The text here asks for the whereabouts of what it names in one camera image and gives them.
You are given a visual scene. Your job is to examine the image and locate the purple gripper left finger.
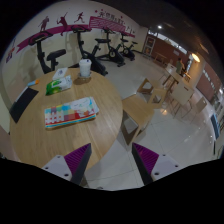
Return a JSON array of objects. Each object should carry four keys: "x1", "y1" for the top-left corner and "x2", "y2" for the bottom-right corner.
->
[{"x1": 42, "y1": 143, "x2": 92, "y2": 185}]

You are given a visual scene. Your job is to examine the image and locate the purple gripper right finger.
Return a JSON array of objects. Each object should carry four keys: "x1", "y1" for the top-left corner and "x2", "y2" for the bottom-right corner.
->
[{"x1": 132, "y1": 143, "x2": 180, "y2": 185}]

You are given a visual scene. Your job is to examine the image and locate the colourful towel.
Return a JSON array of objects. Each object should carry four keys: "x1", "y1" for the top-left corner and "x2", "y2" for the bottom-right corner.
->
[{"x1": 44, "y1": 97, "x2": 99, "y2": 128}]

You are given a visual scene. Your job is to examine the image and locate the white paper towel roll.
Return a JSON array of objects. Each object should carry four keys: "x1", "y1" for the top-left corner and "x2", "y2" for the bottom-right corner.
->
[{"x1": 79, "y1": 59, "x2": 92, "y2": 77}]

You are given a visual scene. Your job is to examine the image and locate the wooden stool near table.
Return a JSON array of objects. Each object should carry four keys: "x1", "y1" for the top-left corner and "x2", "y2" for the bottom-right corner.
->
[{"x1": 121, "y1": 94, "x2": 154, "y2": 145}]

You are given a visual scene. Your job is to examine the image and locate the wooden chair middle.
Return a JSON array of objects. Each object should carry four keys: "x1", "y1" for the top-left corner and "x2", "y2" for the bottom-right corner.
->
[{"x1": 137, "y1": 78, "x2": 167, "y2": 109}]

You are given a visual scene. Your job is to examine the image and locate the wooden chair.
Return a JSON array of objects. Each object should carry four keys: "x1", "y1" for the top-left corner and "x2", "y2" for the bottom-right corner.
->
[
  {"x1": 137, "y1": 78, "x2": 167, "y2": 109},
  {"x1": 169, "y1": 81, "x2": 194, "y2": 116}
]

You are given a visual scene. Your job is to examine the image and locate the wooden chair right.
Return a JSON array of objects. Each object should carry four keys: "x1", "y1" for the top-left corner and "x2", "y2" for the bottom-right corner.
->
[{"x1": 169, "y1": 81, "x2": 194, "y2": 116}]

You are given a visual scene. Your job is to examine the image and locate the small blue orange item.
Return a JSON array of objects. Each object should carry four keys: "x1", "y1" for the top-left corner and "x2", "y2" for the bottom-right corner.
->
[{"x1": 27, "y1": 79, "x2": 39, "y2": 87}]

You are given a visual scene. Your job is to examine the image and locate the wooden dining table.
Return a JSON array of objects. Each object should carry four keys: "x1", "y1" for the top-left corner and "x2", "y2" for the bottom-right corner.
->
[{"x1": 162, "y1": 68, "x2": 195, "y2": 96}]

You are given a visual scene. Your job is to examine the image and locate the white tissue pack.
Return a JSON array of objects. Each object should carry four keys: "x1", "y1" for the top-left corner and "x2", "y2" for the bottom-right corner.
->
[{"x1": 52, "y1": 67, "x2": 67, "y2": 80}]

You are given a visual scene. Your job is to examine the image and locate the black exercise bike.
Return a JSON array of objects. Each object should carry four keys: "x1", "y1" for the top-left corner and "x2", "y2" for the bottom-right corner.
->
[
  {"x1": 117, "y1": 32, "x2": 135, "y2": 61},
  {"x1": 70, "y1": 24, "x2": 109, "y2": 77},
  {"x1": 27, "y1": 30, "x2": 67, "y2": 75},
  {"x1": 96, "y1": 27, "x2": 125, "y2": 67}
]

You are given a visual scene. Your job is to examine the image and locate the person in green shirt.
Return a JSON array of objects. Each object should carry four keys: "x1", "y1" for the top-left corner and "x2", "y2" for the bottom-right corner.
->
[{"x1": 176, "y1": 58, "x2": 185, "y2": 76}]

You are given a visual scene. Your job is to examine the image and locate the black exercise bike far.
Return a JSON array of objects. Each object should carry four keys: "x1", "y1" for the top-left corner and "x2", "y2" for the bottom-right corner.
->
[{"x1": 117, "y1": 32, "x2": 135, "y2": 61}]

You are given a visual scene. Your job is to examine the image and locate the black exercise bike left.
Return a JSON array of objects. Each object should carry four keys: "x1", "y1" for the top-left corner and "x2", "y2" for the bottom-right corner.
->
[{"x1": 27, "y1": 30, "x2": 67, "y2": 75}]

